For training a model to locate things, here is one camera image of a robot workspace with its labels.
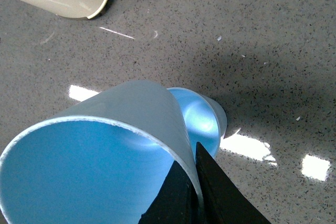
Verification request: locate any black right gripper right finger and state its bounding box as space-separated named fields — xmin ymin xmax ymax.
xmin=196 ymin=142 xmax=270 ymax=223

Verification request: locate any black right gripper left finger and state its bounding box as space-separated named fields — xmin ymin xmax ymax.
xmin=139 ymin=161 xmax=197 ymax=223

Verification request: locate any light blue plastic cup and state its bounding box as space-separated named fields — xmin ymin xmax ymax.
xmin=1 ymin=80 xmax=204 ymax=223

